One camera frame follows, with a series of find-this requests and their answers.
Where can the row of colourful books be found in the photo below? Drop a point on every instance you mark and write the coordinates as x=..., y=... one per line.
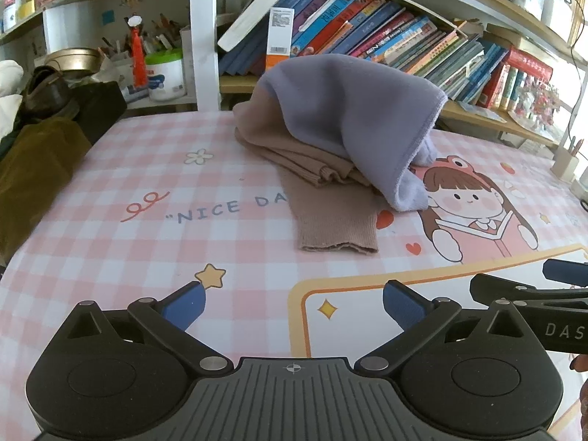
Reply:
x=390, y=32

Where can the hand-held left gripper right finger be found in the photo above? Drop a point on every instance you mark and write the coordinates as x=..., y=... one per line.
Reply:
x=404, y=305

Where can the white flat carton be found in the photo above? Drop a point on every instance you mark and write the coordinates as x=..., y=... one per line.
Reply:
x=187, y=64

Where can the brown leather bag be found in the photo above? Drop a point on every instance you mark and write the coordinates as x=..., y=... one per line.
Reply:
x=46, y=92

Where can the white plastic container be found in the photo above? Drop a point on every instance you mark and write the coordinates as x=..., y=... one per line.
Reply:
x=11, y=9

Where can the brass bowl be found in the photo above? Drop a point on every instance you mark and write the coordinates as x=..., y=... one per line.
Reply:
x=69, y=59

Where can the pink toy figures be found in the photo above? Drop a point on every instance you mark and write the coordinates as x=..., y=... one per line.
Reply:
x=537, y=101

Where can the person's right hand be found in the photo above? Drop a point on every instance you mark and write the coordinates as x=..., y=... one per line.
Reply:
x=583, y=365

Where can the white tub with green lid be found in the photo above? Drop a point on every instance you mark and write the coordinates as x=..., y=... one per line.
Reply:
x=164, y=78

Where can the red tassel ornament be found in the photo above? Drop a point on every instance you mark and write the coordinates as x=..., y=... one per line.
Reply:
x=138, y=55

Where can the pink checked printed blanket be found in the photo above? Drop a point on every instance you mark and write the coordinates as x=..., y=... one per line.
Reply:
x=115, y=248

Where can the white and wooden bookshelf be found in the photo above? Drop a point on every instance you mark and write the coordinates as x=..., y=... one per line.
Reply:
x=206, y=32

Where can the white pen holder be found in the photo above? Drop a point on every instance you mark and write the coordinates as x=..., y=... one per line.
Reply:
x=565, y=161

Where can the olive green garment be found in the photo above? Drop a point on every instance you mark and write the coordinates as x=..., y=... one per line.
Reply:
x=32, y=170

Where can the purple and brown sweater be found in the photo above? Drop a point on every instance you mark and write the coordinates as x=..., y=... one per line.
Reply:
x=349, y=115

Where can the bunch of pens and pencils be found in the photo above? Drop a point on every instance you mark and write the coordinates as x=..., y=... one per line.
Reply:
x=156, y=39

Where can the thick white paperback book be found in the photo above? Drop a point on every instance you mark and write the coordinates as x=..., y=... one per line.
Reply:
x=250, y=20

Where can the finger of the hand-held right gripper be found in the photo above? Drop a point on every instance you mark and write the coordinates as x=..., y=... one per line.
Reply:
x=565, y=271
x=496, y=289

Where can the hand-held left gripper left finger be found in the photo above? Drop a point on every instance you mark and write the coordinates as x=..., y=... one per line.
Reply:
x=183, y=305

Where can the crumpled white plastic bag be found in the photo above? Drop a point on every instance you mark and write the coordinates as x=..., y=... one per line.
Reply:
x=117, y=71

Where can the tall white and orange box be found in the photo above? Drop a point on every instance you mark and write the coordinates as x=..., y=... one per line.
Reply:
x=279, y=36

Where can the white cloth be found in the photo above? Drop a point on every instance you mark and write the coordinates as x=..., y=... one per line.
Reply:
x=9, y=82

